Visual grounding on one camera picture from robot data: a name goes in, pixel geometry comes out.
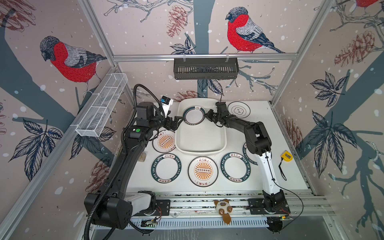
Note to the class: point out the white plastic bin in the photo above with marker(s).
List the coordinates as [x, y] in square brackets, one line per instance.
[204, 139]

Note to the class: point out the orange sunburst plate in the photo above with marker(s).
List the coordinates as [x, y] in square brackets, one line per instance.
[203, 172]
[165, 142]

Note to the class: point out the orange sunburst plate centre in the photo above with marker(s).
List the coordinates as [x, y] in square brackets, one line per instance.
[203, 172]

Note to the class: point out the orange sunburst plate left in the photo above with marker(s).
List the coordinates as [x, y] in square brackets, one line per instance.
[165, 142]

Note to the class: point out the green red ringed plate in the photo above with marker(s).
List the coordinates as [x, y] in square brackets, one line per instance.
[194, 115]

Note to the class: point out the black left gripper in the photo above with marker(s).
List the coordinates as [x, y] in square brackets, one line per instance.
[175, 124]

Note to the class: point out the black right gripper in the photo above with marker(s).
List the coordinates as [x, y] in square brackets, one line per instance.
[209, 115]

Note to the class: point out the yellow tape measure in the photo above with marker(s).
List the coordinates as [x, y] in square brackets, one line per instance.
[285, 157]

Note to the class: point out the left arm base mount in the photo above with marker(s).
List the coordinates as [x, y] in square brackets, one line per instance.
[156, 207]

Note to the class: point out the brown plush toy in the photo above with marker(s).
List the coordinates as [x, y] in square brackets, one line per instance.
[223, 208]

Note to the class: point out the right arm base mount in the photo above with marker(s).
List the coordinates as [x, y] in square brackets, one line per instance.
[270, 204]

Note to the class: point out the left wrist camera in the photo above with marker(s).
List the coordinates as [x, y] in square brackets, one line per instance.
[166, 103]

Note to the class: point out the aluminium rail base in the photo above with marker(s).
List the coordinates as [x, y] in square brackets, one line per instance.
[198, 212]

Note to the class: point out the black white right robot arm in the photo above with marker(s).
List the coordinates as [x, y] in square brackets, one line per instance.
[258, 143]

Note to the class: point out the small white green-rimmed plate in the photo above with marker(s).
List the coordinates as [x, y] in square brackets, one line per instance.
[239, 109]

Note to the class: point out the green hao shi plate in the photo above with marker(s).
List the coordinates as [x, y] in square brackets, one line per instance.
[235, 167]
[248, 156]
[166, 168]

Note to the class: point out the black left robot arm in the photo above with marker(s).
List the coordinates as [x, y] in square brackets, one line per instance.
[109, 206]

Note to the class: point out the black wire wall basket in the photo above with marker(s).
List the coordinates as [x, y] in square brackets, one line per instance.
[206, 69]

